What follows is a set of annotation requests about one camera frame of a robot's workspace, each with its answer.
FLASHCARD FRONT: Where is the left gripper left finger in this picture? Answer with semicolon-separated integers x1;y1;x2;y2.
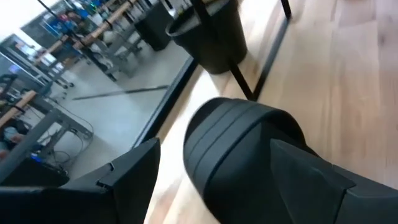
0;138;161;224

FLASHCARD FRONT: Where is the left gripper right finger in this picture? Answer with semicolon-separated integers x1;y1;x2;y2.
269;138;398;224

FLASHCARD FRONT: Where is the black rubber slide sandal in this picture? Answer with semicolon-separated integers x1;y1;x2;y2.
182;96;318;224

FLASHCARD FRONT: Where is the wooden-top workbench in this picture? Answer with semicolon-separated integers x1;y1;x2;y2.
32;0;147;82

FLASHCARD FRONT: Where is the black bin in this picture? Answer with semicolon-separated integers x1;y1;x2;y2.
135;0;175;52

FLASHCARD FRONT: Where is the black plant pot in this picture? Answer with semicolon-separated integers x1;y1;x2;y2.
165;0;248;75

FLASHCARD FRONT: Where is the person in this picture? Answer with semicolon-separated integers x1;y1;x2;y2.
60;9;85;32

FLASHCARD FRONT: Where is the black aluminium table frame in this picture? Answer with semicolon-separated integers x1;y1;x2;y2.
132;57;200;149

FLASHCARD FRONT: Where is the wooden shelf with black frame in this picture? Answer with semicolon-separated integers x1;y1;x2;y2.
191;0;292;102

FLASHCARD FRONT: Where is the grey workbench with cables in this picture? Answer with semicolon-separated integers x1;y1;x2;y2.
0;90;94;184

